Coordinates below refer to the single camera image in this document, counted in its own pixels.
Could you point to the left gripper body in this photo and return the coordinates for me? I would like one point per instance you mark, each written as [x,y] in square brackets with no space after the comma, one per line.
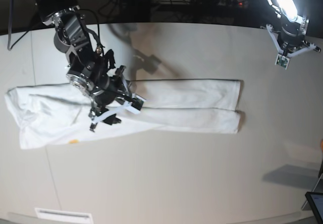
[290,40]

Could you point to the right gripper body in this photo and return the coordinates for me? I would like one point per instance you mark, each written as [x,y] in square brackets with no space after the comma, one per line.
[110,88]

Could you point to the white printed T-shirt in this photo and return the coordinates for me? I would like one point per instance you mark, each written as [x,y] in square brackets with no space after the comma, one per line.
[59,114]

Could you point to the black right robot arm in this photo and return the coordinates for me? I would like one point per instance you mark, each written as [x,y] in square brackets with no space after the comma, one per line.
[88,63]

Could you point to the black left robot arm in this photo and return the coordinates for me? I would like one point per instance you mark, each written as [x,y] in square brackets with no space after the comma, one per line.
[285,22]

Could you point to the black power strip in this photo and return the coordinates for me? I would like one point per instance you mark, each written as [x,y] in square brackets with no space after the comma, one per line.
[223,3]

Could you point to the white paper label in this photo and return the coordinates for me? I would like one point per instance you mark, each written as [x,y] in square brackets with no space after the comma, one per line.
[64,216]

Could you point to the dark tablet screen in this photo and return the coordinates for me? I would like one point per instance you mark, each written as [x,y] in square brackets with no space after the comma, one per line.
[314,200]

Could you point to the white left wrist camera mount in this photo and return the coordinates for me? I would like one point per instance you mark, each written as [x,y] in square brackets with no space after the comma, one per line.
[283,60]

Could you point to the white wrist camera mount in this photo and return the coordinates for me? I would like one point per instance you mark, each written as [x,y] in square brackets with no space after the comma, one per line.
[97,115]
[283,60]

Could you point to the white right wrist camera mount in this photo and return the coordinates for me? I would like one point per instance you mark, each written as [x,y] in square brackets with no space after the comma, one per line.
[97,115]

